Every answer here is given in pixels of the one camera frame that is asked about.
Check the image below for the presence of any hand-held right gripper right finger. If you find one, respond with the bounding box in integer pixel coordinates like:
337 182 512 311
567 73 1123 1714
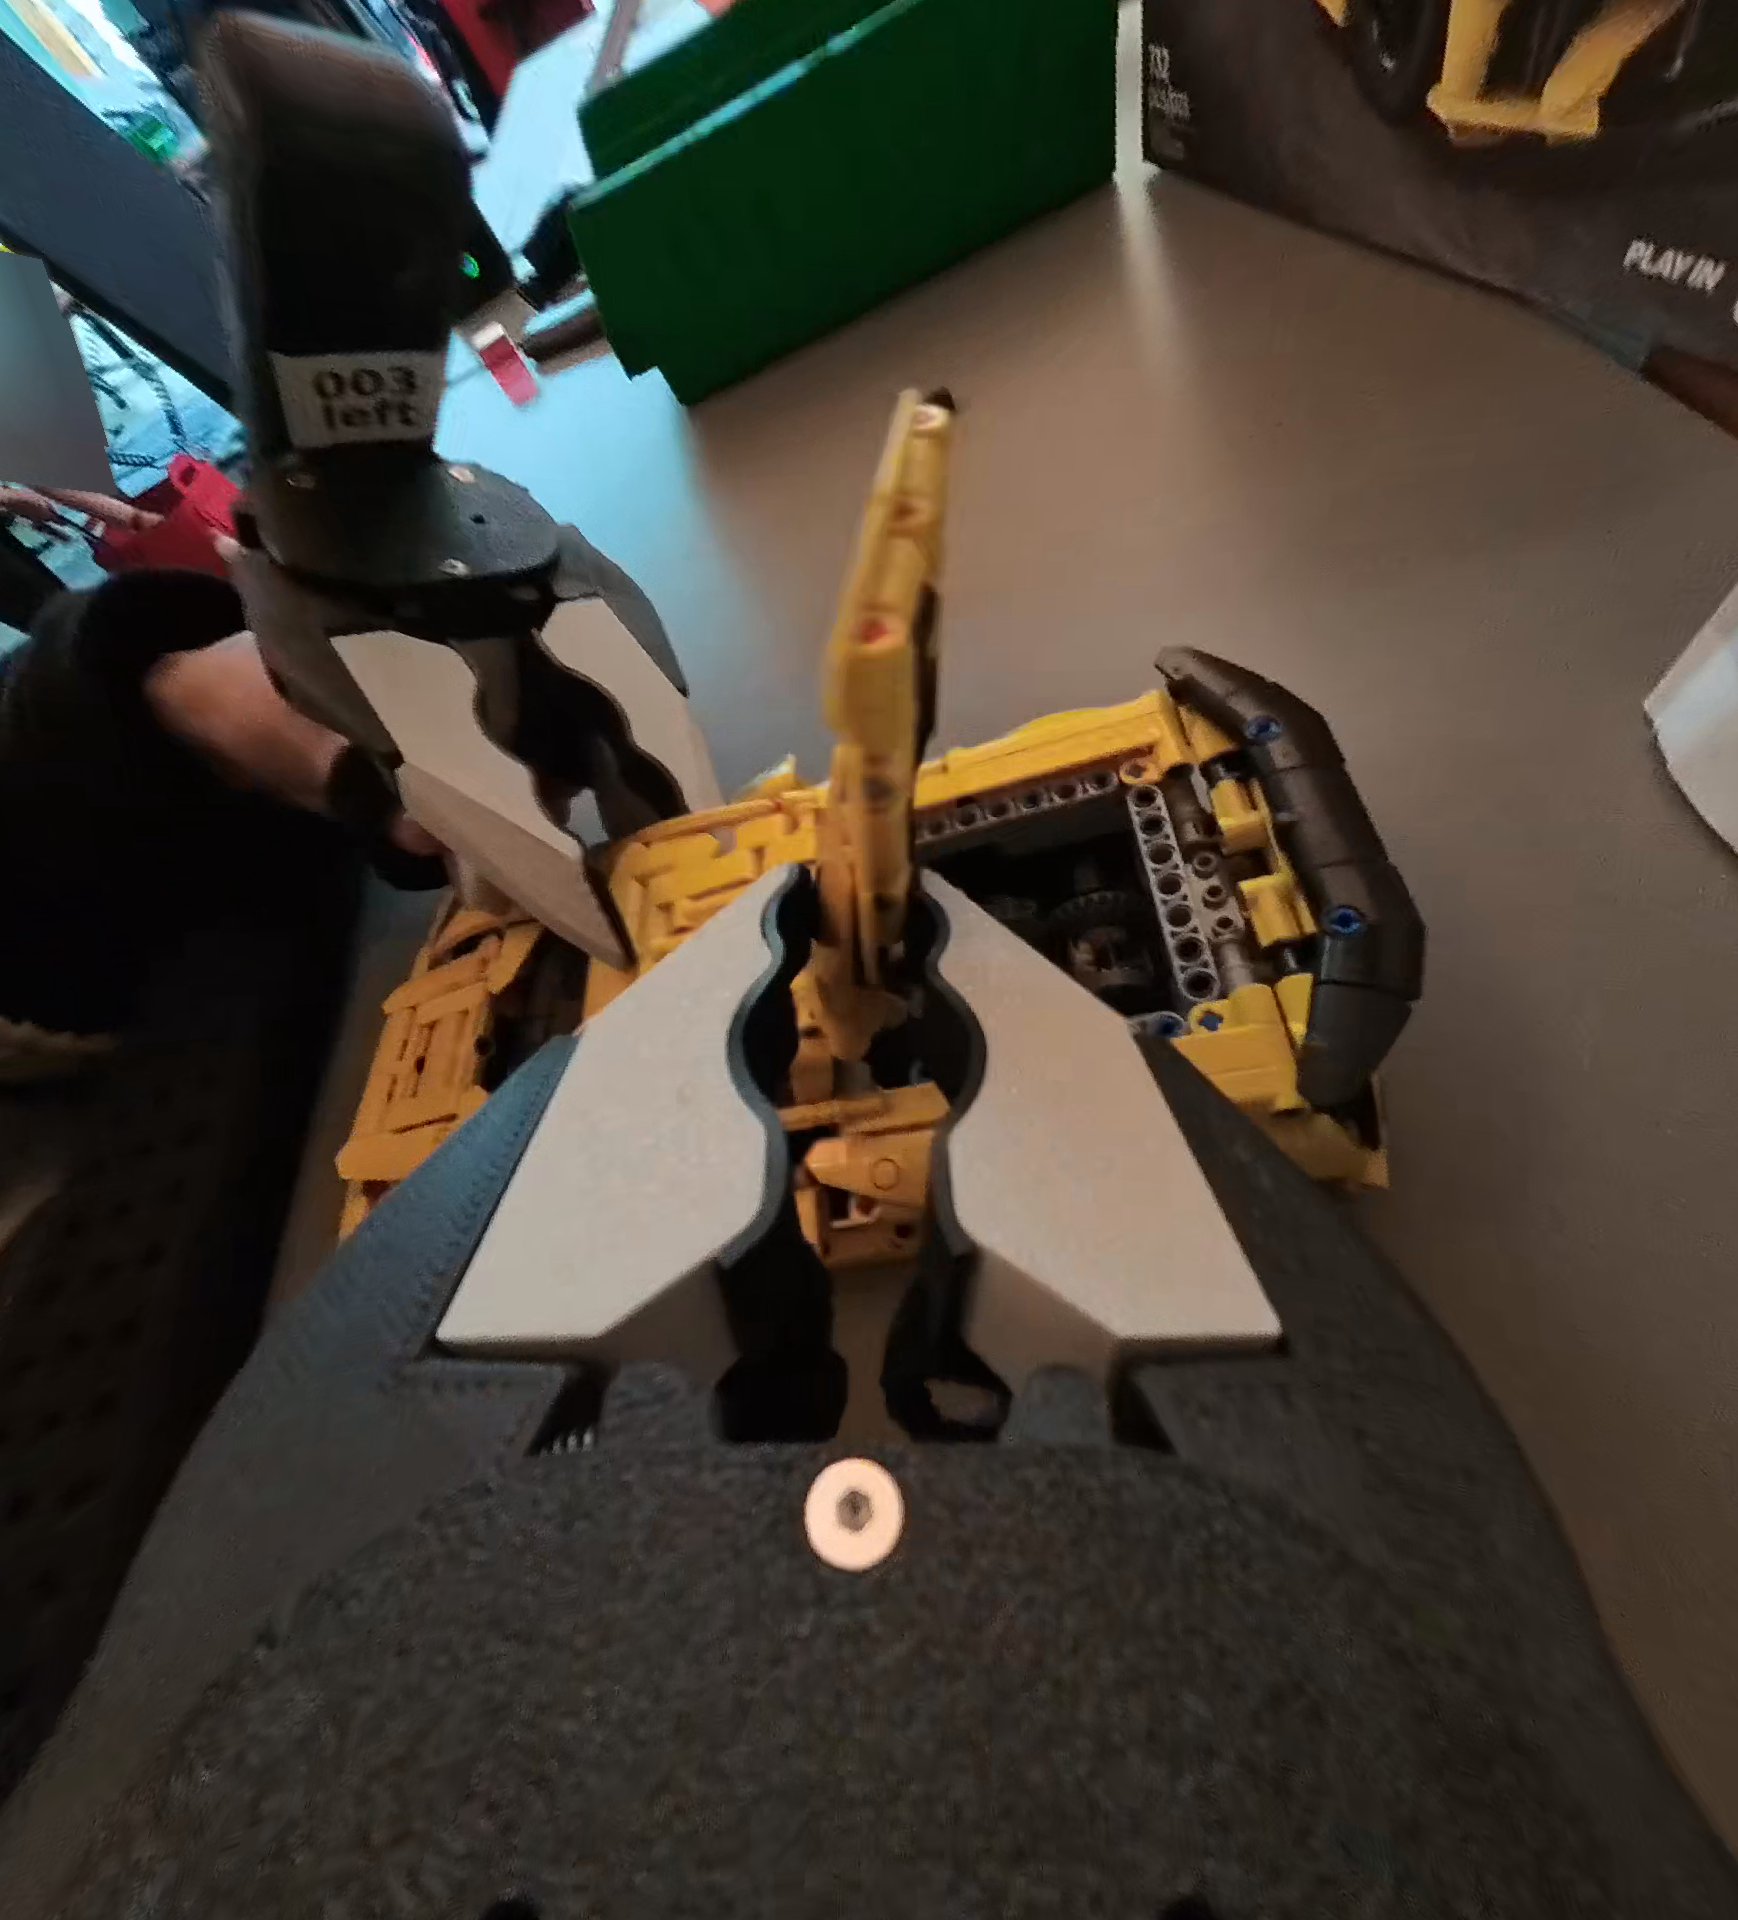
927 874 1286 1391

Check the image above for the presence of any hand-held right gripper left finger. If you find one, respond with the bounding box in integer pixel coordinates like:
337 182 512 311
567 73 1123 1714
430 867 815 1347

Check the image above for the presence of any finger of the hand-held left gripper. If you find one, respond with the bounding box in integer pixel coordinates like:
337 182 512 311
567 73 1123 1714
335 627 639 973
502 590 732 846

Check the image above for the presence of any yellow toy brick car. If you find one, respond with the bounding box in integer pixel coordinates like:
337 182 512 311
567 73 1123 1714
337 646 1428 1239

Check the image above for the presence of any person's left forearm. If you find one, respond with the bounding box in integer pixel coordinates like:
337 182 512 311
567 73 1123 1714
0 569 369 1053

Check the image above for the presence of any grey desk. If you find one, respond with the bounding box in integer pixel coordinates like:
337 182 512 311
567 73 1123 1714
271 165 1738 1920

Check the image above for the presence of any person's left hand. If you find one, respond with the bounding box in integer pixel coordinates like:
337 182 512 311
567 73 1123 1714
147 617 450 890

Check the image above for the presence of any small red plastic object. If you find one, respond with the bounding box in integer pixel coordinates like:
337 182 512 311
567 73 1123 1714
96 455 245 579

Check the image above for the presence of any green plastic bin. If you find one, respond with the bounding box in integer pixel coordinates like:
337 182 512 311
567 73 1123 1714
570 0 1123 407

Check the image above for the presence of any black perforated chair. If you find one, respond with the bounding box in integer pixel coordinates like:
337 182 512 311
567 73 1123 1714
0 1037 361 1864

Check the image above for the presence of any dark car set box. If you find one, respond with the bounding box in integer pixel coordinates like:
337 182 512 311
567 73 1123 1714
1140 0 1738 407

